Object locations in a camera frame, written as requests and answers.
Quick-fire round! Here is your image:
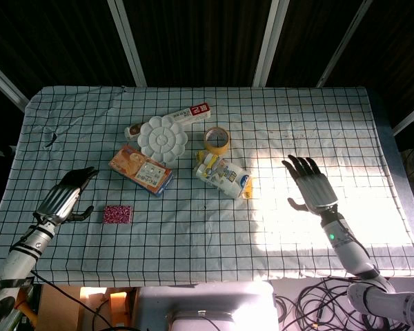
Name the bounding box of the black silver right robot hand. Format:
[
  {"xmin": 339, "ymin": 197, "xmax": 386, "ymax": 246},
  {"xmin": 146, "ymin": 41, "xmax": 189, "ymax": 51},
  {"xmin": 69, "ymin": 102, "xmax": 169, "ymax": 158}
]
[{"xmin": 282, "ymin": 154, "xmax": 339, "ymax": 212}]

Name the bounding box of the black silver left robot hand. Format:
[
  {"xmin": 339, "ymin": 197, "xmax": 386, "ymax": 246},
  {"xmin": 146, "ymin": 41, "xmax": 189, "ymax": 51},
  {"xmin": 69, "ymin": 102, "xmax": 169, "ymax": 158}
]
[{"xmin": 34, "ymin": 166, "xmax": 100, "ymax": 227}]

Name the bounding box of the pink glitter sponge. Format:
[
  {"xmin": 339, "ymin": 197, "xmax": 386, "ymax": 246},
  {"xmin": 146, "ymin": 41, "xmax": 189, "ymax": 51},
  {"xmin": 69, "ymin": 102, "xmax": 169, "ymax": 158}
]
[{"xmin": 102, "ymin": 205, "xmax": 134, "ymax": 225}]

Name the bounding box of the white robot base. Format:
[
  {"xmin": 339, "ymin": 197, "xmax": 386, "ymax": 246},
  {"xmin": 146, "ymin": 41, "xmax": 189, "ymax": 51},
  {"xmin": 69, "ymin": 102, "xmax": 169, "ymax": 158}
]
[{"xmin": 136, "ymin": 281, "xmax": 281, "ymax": 331}]

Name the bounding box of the orange snack box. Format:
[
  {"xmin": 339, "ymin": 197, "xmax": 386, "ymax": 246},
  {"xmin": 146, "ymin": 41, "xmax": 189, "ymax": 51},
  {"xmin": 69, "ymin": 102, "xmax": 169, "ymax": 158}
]
[{"xmin": 108, "ymin": 144, "xmax": 175, "ymax": 198}]

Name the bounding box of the white bottle multipack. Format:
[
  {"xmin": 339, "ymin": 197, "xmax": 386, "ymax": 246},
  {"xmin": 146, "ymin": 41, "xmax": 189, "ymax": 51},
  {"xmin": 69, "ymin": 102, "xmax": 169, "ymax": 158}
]
[{"xmin": 194, "ymin": 150, "xmax": 253, "ymax": 200}]

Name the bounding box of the brown cardboard box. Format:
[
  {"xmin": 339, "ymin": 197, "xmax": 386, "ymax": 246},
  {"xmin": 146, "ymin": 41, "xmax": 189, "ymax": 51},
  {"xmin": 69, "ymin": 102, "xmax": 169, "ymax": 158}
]
[{"xmin": 37, "ymin": 284, "xmax": 139, "ymax": 331}]

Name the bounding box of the yellow tape roll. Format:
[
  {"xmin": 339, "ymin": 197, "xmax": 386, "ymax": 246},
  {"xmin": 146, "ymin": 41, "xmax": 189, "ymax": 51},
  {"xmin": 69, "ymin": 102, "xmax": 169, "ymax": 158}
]
[{"xmin": 203, "ymin": 126, "xmax": 231, "ymax": 154}]

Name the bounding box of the white flower paint palette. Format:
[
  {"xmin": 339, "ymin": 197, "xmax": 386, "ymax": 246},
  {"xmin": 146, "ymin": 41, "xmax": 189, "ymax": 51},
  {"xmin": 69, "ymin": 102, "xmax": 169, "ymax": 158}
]
[{"xmin": 138, "ymin": 115, "xmax": 189, "ymax": 163}]

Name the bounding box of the white black grid tablecloth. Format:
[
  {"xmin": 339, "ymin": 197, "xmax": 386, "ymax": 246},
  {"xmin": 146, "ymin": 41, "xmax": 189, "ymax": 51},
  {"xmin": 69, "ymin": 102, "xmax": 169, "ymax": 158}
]
[{"xmin": 0, "ymin": 85, "xmax": 414, "ymax": 287}]

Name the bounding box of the long white red box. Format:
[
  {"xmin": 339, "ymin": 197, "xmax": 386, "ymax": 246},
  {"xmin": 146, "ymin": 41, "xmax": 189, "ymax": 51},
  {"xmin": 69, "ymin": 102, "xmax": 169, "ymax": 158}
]
[{"xmin": 124, "ymin": 102, "xmax": 213, "ymax": 140}]

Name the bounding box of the thin black cable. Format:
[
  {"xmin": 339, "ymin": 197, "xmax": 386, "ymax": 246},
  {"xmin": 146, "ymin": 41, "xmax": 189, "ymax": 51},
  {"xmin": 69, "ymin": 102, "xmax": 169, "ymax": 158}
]
[{"xmin": 30, "ymin": 270, "xmax": 134, "ymax": 331}]

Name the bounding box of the aluminium frame bar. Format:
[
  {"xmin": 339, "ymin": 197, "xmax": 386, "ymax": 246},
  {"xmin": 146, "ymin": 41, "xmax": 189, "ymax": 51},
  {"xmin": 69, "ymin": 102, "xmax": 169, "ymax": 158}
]
[
  {"xmin": 252, "ymin": 0, "xmax": 291, "ymax": 88},
  {"xmin": 106, "ymin": 0, "xmax": 148, "ymax": 88},
  {"xmin": 0, "ymin": 56, "xmax": 30, "ymax": 112},
  {"xmin": 392, "ymin": 99, "xmax": 414, "ymax": 136},
  {"xmin": 316, "ymin": 0, "xmax": 374, "ymax": 88}
]

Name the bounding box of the black cable bundle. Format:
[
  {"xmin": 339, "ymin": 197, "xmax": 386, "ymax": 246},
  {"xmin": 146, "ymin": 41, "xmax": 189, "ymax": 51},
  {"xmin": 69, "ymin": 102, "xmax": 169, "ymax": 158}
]
[{"xmin": 273, "ymin": 275, "xmax": 413, "ymax": 331}]

